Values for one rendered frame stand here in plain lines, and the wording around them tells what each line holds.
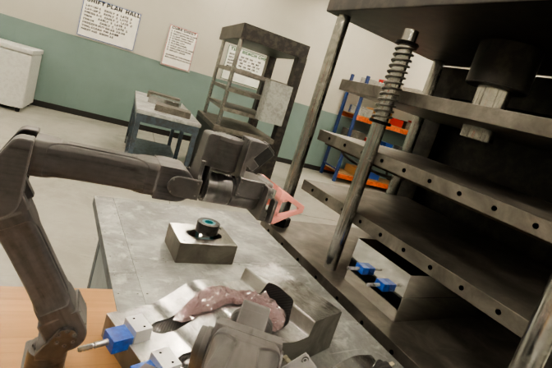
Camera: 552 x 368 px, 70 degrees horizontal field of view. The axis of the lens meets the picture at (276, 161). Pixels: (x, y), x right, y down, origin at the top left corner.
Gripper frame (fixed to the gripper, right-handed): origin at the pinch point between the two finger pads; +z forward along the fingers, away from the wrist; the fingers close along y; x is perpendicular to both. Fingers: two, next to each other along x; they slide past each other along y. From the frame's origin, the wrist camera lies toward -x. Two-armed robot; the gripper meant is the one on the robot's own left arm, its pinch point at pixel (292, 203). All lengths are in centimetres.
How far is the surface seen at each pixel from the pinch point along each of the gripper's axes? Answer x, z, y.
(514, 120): -35, 66, 7
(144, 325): 31.8, -20.9, 3.7
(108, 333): 33.4, -27.5, 3.3
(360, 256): 27, 62, 40
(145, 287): 40, -15, 31
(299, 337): 31.5, 14.2, 0.1
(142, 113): 42, 25, 369
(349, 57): -149, 437, 651
